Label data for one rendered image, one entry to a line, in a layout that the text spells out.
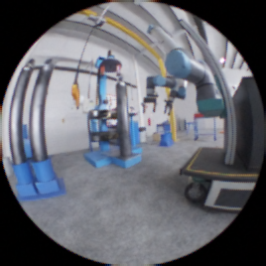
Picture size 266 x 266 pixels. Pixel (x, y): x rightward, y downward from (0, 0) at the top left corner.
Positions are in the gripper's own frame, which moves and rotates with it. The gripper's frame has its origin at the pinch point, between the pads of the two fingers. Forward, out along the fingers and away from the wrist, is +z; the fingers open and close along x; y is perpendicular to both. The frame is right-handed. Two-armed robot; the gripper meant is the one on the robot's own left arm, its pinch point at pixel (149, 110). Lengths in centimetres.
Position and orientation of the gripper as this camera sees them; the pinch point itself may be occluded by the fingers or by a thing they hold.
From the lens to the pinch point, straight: 89.0
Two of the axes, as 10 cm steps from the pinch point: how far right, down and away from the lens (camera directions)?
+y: -5.1, -3.9, 7.7
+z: -0.2, 9.0, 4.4
